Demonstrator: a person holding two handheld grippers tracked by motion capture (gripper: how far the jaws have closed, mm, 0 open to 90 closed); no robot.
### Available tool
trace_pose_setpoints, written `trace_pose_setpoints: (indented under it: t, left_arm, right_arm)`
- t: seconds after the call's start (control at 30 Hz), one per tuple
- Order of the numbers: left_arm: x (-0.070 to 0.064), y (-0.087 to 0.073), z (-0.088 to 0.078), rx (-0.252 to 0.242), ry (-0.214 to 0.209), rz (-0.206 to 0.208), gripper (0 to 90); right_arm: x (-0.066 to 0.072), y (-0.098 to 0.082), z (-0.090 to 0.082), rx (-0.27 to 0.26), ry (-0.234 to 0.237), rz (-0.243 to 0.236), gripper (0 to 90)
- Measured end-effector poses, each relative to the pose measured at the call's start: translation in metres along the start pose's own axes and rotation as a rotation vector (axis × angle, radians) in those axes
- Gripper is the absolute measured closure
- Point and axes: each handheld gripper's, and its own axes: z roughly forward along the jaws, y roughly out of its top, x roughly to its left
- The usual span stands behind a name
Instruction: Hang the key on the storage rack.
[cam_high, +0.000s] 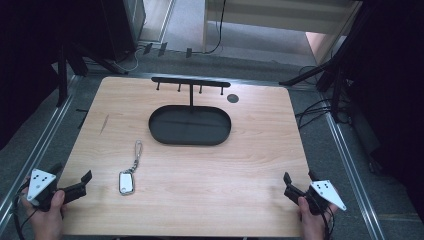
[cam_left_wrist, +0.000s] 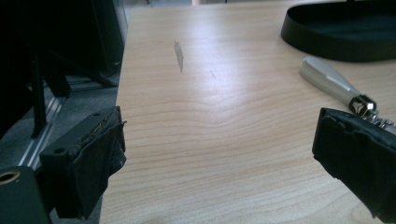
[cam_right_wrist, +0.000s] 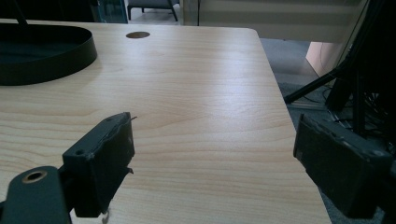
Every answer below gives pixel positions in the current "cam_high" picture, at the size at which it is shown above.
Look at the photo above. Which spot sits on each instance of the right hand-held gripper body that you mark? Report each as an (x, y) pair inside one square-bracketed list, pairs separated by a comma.
[(325, 195)]

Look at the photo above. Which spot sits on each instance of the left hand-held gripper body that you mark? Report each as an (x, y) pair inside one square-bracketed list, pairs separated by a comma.
[(40, 184)]

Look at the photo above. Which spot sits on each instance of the person's right hand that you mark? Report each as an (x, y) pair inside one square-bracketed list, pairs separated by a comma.
[(311, 221)]

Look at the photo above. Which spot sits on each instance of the person's left hand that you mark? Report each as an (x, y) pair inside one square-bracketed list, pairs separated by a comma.
[(46, 220)]

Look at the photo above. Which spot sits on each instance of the black metal stand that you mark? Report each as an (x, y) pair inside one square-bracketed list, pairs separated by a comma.
[(62, 83), (335, 90)]

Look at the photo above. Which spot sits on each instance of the black round table grommet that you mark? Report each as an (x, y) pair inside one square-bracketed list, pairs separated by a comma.
[(232, 98)]

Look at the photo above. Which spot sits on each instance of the black key holder with tray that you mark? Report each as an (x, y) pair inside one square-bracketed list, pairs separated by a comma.
[(190, 125)]

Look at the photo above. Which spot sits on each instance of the dark cabinet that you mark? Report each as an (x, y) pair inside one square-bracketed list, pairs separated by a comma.
[(116, 26)]

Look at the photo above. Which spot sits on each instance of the aluminium floor rail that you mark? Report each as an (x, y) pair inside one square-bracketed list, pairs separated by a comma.
[(350, 167), (36, 152)]

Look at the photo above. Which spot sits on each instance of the small black floor bracket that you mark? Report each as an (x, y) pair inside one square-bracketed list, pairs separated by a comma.
[(148, 48), (162, 49), (189, 52)]

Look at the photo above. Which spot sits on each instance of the white furniture frame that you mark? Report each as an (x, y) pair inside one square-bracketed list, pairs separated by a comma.
[(283, 13)]

